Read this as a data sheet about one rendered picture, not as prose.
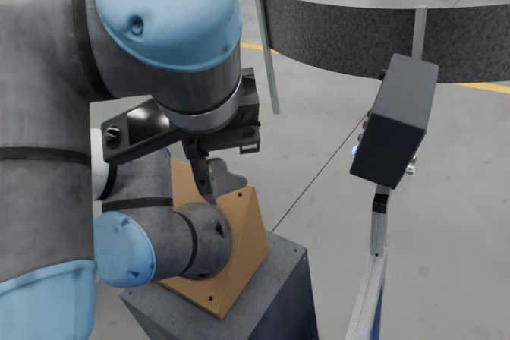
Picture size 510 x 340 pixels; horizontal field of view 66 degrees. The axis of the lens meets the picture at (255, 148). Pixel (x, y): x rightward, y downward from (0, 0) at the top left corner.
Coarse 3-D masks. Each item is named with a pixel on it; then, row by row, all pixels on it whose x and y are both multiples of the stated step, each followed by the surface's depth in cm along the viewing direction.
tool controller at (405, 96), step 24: (384, 72) 95; (408, 72) 89; (432, 72) 90; (384, 96) 82; (408, 96) 83; (432, 96) 83; (384, 120) 78; (408, 120) 77; (360, 144) 84; (384, 144) 82; (408, 144) 79; (360, 168) 89; (384, 168) 86; (408, 168) 88
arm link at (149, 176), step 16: (96, 128) 62; (96, 144) 59; (96, 160) 58; (144, 160) 62; (160, 160) 65; (96, 176) 58; (112, 176) 59; (128, 176) 61; (144, 176) 62; (160, 176) 64; (96, 192) 59; (112, 192) 61; (128, 192) 61; (144, 192) 61; (160, 192) 63
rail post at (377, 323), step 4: (384, 272) 104; (384, 276) 105; (384, 280) 107; (384, 284) 109; (380, 292) 106; (380, 296) 107; (380, 300) 109; (380, 304) 110; (376, 308) 112; (380, 308) 111; (376, 312) 113; (380, 312) 112; (376, 316) 115; (380, 316) 115; (376, 320) 116; (380, 320) 118; (376, 324) 118; (380, 324) 121; (376, 328) 119; (380, 328) 124; (376, 332) 121; (380, 332) 127; (376, 336) 122
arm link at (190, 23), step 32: (96, 0) 20; (128, 0) 19; (160, 0) 19; (192, 0) 19; (224, 0) 20; (96, 32) 21; (128, 32) 20; (160, 32) 19; (192, 32) 19; (224, 32) 21; (96, 64) 22; (128, 64) 22; (160, 64) 21; (192, 64) 22; (224, 64) 24; (128, 96) 25; (160, 96) 27; (192, 96) 26; (224, 96) 29
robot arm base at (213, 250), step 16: (192, 208) 74; (208, 208) 75; (192, 224) 70; (208, 224) 72; (224, 224) 74; (208, 240) 71; (224, 240) 73; (192, 256) 68; (208, 256) 71; (224, 256) 73; (192, 272) 71; (208, 272) 73
